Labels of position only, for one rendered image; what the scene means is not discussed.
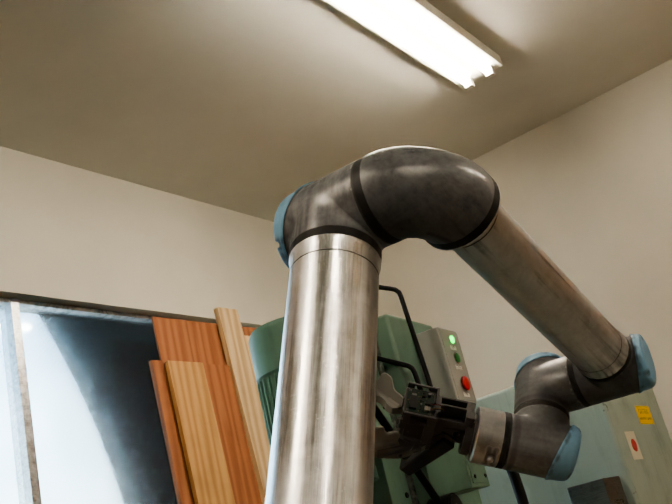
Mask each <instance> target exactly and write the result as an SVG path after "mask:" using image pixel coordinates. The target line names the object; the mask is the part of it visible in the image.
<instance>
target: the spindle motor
mask: <svg viewBox="0 0 672 504"><path fill-rule="evenodd" d="M284 319H285V317H282V318H278V319H275V320H272V321H270V322H267V323H265V324H263V325H261V326H259V327H258V328H256V329H255V330H254V331H253V332H252V333H251V335H250V338H249V342H248V344H249V348H250V353H251V358H252V363H253V368H254V373H255V377H256V382H257V385H258V386H257V387H258V392H259V397H260V401H261V406H262V411H263V416H264V421H265V426H266V431H267V435H268V440H269V445H270V450H271V440H272V431H273V422H274V412H275V403H276V394H277V384H278V375H279V366H280V357H281V347H282V338H283V329H284ZM378 479H379V477H378V473H377V469H376V465H375V461H374V482H375V481H376V480H378Z"/></svg>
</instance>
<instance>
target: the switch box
mask: <svg viewBox="0 0 672 504"><path fill-rule="evenodd" d="M449 335H452V336H453V337H454V339H455V343H454V344H451V343H450V341H449ZM416 336H417V339H418V342H419V345H420V348H421V351H422V354H423V357H424V360H425V363H426V366H427V369H428V372H429V375H430V378H431V381H432V384H433V387H437V388H440V395H441V396H444V397H449V398H454V399H459V400H463V401H468V402H473V403H476V404H477V402H476V398H475V394H474V391H473V387H472V384H471V381H470V377H469V374H468V370H467V367H466V364H465V360H464V357H463V353H462V350H461V346H460V343H459V340H458V336H457V334H456V332H454V331H450V330H447V329H443V328H439V327H435V328H432V329H429V330H427V331H424V332H421V333H419V334H416ZM450 345H451V346H456V350H457V351H456V350H452V349H451V348H450ZM455 352H456V353H458V354H459V356H460V359H461V360H460V363H459V364H457V363H456V361H455V359H454V356H453V354H454V353H455ZM456 365H460V366H461V367H462V370H460V369H456ZM463 376H466V377H467V378H468V379H469V381H470V385H471V387H470V390H468V391H467V390H466V389H464V388H463V386H462V383H461V379H462V377H463ZM463 392H466V393H469V394H470V397H465V396H464V393H463Z"/></svg>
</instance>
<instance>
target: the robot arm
mask: <svg viewBox="0 0 672 504"><path fill-rule="evenodd" d="M500 203H501V193H500V189H499V186H498V184H497V183H496V182H495V180H494V179H493V178H492V177H491V176H490V175H489V174H488V173H487V172H486V171H485V170H484V169H483V168H482V167H481V166H479V165H478V164H476V163H475V162H474V161H472V160H469V159H467V158H465V157H463V156H461V155H458V154H455V153H451V152H448V151H445V150H441V149H435V148H429V147H420V146H397V147H389V148H384V149H379V150H377V151H374V152H371V153H369V154H367V155H365V156H364V157H363V158H361V159H358V160H356V161H354V162H352V163H350V164H348V165H346V166H344V167H342V168H340V169H338V170H336V171H334V172H332V173H330V174H328V175H326V176H324V177H322V178H320V179H318V180H316V181H313V182H309V183H307V184H304V185H302V186H301V187H299V188H298V189H297V190H296V191H295V192H293V193H292V194H290V195H288V196H287V197H286V198H285V199H284V200H283V201H282V202H281V203H280V205H279V207H278V209H277V211H276V214H275V218H274V239H275V241H276V242H278V243H279V247H278V248H277V250H278V252H279V255H280V257H281V259H282V260H283V262H284V263H285V265H286V266H287V267H288V268H289V269H290V273H289V282H288V291H287V301H286V310H285V319H284V329H283V338H282V347H281V357H280V366H279V375H278V384H277V394H276V403H275V412H274V422H273V431H272V440H271V450H270V459H269V468H268V478H267V487H266V496H265V504H373V488H374V457H377V458H386V459H399V458H401V463H400V467H399V468H400V470H401V471H403V472H404V473H405V474H407V475H408V476H410V475H412V474H414V473H415V472H417V471H418V470H420V469H421V468H423V467H425V466H426V465H428V464H429V463H431V462H432V461H434V460H436V459H437V458H439V457H440V456H442V455H444V454H445V453H447V452H448V451H450V450H451V449H453V448H454V444H455V443H459V450H458V451H459V454H462V455H466V456H467V455H468V461H469V462H471V463H475V464H480V465H485V466H489V467H494V468H499V469H504V470H508V471H513V472H517V473H522V474H527V475H531V476H536V477H541V478H545V480H549V479H550V480H556V481H566V480H568V479H569V478H570V476H571V475H572V473H573V471H574V468H575V465H576V462H577V459H578V455H579V450H580V444H581V431H580V429H579V428H578V427H576V426H575V425H572V426H570V416H569V412H572V411H576V410H580V409H583V408H587V407H589V406H592V405H597V404H600V403H604V402H607V401H611V400H614V399H618V398H621V397H625V396H628V395H632V394H635V393H639V394H640V393H642V392H643V391H645V390H648V389H651V388H653V387H654V386H655V385H656V380H657V378H656V371H655V366H654V362H653V359H652V356H651V353H650V350H649V348H648V345H647V343H646V341H645V340H644V338H643V337H642V336H641V335H640V334H630V335H629V336H627V337H625V336H624V335H623V334H622V333H621V332H620V331H619V330H617V329H616V328H615V327H614V326H613V325H612V324H611V323H610V322H609V321H608V320H607V319H606V318H605V316H604V315H603V314H602V313H601V312H600V311H599V310H598V309H597V308H596V307H595V306H594V305H593V304H592V302H591V301H590V300H589V299H588V298H587V297H586V296H585V295H584V294H583V293H582V292H581V291H580V290H579V288H578V287H577V286H576V285H575V284H574V283H573V282H572V281H571V280H570V279H569V278H568V277H567V276H566V275H565V273H564V272H563V271H562V270H561V269H560V268H559V267H558V266H557V265H556V264H555V263H554V262H553V261H552V259H551V258H550V257H549V256H548V255H547V254H546V253H545V252H544V251H543V250H542V249H541V248H540V247H539V245H538V244H537V243H536V242H535V241H534V240H533V239H532V238H531V237H530V236H529V235H528V234H527V233H526V231H525V230H524V229H523V228H522V227H521V226H520V225H519V224H518V223H517V222H516V221H515V220H514V219H513V218H512V216H511V215H510V214H509V213H508V212H507V211H506V210H505V209H504V208H503V207H502V206H501V205H500ZM407 238H419V239H424V240H425V241H426V242H427V243H429V244H430V245H431V246H432V247H434V248H436V249H438V250H443V251H452V250H453V251H454V252H455V253H456V254H457V255H458V256H459V257H460V258H462V259H463V260H464V261H465V262H466V263H467V264H468V265H469V266H470V267H471V268H472V269H473V270H474V271H475V272H476V273H477V274H479V275H480V276H481V277H482V278H483V279H484V280H485V281H486V282H487V283H488V284H489V285H490V286H491V287H492V288H493V289H494V290H495V291H497V292H498V293H499V294H500V295H501V296H502V297H503V298H504V299H505V300H506V301H507V302H508V303H509V304H510V305H511V306H512V307H513V308H515V309H516V310H517V311H518V312H519V313H520V314H521V315H522V316H523V317H524V318H525V319H526V320H527V321H528V322H529V323H530V324H532V325H533V326H534V327H535V328H536V329H537V330H538V331H539V332H540V333H541V334H542V335H543V336H544V337H545V338H546V339H547V340H548V341H550V342H551V343H552V344H553V345H554V346H555V347H556V348H557V349H558V350H559V351H560V352H561V353H562V354H563V355H564V357H561V356H559V355H557V354H555V353H551V352H538V353H534V354H531V355H529V356H527V357H526V358H524V359H523V360H522V361H521V362H520V364H519V365H518V367H517V370H516V376H515V379H514V389H515V398H514V413H508V412H503V411H499V410H494V409H489V408H485V407H480V406H479V407H478V408H477V410H476V412H474V411H475V408H476V403H473V402H468V401H463V400H459V399H454V398H449V397H444V396H441V395H440V388H437V387H432V386H428V385H423V384H418V383H413V382H409V384H408V388H407V389H406V393H405V394H404V397H403V396H402V395H401V394H399V393H398V392H397V391H396V390H395V388H394V385H393V380H392V377H391V376H390V375H389V374H387V373H383V374H381V376H380V377H379V379H378V380H377V382H376V374H377V336H378V297H379V274H380V272H381V264H382V250H383V249H384V248H386V247H388V246H390V245H393V244H395V243H398V242H400V241H402V240H405V239H407ZM415 386H419V387H423V388H428V389H431V391H430V392H428V391H424V390H419V389H415ZM376 402H377V403H380V404H381V405H382V406H383V407H384V409H385V410H386V411H387V412H388V413H389V414H401V416H398V417H397V419H396V424H397V425H399V426H398V429H396V430H395V431H391V432H386V431H385V429H384V427H383V426H377V427H375V412H376Z"/></svg>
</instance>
